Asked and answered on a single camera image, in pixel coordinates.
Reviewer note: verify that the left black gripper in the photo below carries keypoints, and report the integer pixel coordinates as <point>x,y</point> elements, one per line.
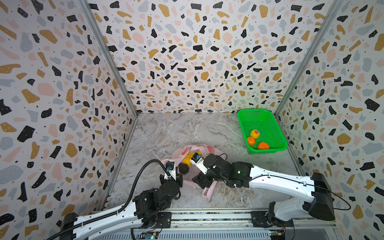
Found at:
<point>179,180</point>

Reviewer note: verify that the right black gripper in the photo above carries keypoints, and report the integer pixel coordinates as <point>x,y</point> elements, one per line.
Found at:
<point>200,177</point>

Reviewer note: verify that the dark avocado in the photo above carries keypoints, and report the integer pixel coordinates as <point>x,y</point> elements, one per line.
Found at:
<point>183,168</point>

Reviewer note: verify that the yellow lemon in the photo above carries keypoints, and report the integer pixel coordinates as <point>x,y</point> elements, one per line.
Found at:
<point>187,160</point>

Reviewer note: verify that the small orange tangerine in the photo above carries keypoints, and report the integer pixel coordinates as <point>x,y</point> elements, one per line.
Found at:
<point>250,141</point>

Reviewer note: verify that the orange fruit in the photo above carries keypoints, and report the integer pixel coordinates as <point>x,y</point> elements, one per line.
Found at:
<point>263,146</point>

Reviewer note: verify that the yellow red peach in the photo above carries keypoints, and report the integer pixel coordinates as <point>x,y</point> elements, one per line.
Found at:
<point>255,134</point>

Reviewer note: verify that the green plastic basket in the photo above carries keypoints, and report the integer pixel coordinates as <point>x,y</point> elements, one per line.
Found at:
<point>270,132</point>

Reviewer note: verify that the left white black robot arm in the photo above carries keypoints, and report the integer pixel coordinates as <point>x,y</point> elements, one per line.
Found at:
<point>141,213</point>

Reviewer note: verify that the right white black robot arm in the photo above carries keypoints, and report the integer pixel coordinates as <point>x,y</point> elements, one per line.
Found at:
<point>311,197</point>

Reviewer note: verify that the small circuit board left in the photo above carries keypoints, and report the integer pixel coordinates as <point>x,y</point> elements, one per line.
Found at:
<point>149,235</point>

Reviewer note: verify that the small circuit board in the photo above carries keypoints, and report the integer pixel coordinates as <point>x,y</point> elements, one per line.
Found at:
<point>149,235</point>
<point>277,235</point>

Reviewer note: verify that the small circuit board right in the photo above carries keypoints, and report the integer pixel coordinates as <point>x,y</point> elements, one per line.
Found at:
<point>277,235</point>

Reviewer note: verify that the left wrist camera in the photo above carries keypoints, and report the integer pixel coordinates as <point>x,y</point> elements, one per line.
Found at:
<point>171,172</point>

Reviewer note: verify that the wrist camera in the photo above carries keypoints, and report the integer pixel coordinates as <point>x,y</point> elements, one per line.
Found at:
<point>171,172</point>
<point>198,161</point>

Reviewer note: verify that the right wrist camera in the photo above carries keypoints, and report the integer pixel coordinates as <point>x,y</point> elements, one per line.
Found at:
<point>198,161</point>

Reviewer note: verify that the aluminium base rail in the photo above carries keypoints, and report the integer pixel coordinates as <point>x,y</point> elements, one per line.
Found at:
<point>230,224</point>

